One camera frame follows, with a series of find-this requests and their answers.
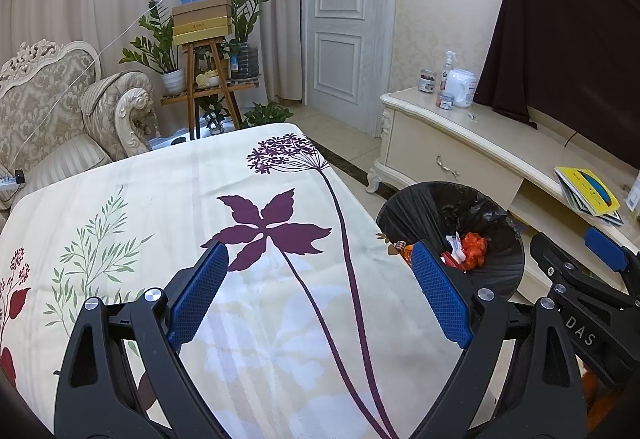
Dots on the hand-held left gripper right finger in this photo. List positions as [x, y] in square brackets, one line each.
[440, 299]

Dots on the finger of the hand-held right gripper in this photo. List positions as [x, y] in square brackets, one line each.
[607, 249]
[550, 251]

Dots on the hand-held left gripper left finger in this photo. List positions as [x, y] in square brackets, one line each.
[200, 289]

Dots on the peach picture snack wrapper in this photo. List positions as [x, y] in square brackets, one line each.
[452, 251]

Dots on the printed orange plastic bag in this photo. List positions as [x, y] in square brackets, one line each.
[408, 253]

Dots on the knotted orange plastic bag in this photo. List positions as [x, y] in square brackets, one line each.
[474, 246]

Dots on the black lined trash bin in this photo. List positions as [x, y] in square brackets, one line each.
[440, 204]

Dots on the thin books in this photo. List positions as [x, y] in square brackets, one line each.
[607, 218]

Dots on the stack of colourful books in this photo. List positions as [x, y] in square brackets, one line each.
[585, 184]

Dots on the floral tablecloth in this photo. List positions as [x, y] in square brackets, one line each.
[150, 199]

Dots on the cream cabinet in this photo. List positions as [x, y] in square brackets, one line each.
[425, 139]

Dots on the small green plant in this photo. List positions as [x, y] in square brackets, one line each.
[215, 111]

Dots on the small jar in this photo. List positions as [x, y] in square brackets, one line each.
[444, 101]

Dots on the leafy floor plant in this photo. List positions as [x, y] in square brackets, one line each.
[267, 114]

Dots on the white plastic container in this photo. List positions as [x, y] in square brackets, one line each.
[460, 86]

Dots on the wooden plant stand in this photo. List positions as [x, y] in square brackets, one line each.
[191, 84]

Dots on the clear spray bottle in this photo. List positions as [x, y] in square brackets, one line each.
[446, 74]

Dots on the dark brown cloth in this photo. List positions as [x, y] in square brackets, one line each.
[560, 44]

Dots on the yellow ornament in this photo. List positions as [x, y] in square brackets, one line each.
[207, 79]

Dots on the dark jar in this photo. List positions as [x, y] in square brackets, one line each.
[427, 80]

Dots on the white power strip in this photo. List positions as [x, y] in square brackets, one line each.
[17, 176]

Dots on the cream patterned sofa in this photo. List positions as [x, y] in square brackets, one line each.
[45, 99]

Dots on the yellow flat box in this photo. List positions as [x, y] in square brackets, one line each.
[202, 39]
[202, 25]

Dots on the plant in white pot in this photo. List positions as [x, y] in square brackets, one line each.
[160, 39]

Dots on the brown flat box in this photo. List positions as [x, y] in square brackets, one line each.
[202, 8]

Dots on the plant in dark pot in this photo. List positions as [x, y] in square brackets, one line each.
[245, 4]

